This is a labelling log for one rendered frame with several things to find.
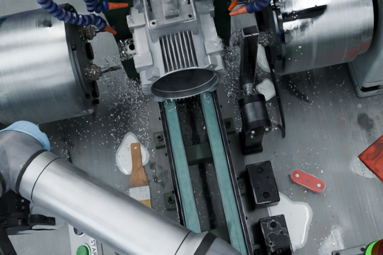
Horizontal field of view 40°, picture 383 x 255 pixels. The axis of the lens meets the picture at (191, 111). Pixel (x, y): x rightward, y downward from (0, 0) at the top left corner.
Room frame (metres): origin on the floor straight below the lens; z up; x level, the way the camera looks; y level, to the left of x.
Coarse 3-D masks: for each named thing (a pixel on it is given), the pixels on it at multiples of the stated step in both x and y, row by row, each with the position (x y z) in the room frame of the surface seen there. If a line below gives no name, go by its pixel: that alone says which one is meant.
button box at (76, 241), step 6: (72, 228) 0.18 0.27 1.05; (72, 234) 0.17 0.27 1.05; (84, 234) 0.16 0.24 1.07; (72, 240) 0.16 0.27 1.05; (78, 240) 0.16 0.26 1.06; (84, 240) 0.15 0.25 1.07; (90, 240) 0.15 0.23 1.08; (72, 246) 0.15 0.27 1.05; (78, 246) 0.15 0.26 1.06; (90, 246) 0.14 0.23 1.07; (96, 246) 0.14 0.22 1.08; (102, 246) 0.14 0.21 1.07; (72, 252) 0.14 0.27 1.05; (90, 252) 0.13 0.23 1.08; (96, 252) 0.13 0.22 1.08; (102, 252) 0.13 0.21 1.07; (108, 252) 0.13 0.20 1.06; (114, 252) 0.12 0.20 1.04
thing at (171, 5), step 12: (144, 0) 0.61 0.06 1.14; (156, 0) 0.62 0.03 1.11; (168, 0) 0.61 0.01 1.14; (180, 0) 0.61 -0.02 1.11; (192, 0) 0.59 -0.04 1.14; (156, 12) 0.60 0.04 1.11; (168, 12) 0.58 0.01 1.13; (180, 12) 0.59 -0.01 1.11; (192, 12) 0.56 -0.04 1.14; (156, 24) 0.55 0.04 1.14; (168, 24) 0.54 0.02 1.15; (180, 24) 0.54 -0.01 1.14; (192, 24) 0.54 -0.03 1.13; (156, 36) 0.54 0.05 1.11; (168, 36) 0.54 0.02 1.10
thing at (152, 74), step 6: (138, 0) 0.65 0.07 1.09; (138, 6) 0.64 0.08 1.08; (204, 60) 0.48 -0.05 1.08; (210, 60) 0.47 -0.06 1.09; (216, 60) 0.48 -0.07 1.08; (204, 66) 0.47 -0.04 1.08; (210, 66) 0.46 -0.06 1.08; (216, 66) 0.46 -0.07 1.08; (150, 72) 0.47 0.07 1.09; (156, 72) 0.47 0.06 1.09; (150, 78) 0.46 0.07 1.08; (156, 78) 0.46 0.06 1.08; (216, 84) 0.47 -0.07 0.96; (210, 90) 0.46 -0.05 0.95
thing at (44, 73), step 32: (0, 32) 0.58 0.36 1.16; (32, 32) 0.57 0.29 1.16; (64, 32) 0.55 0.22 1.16; (0, 64) 0.51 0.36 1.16; (32, 64) 0.50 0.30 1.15; (64, 64) 0.49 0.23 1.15; (0, 96) 0.46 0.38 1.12; (32, 96) 0.45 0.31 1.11; (64, 96) 0.45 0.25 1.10; (96, 96) 0.49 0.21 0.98
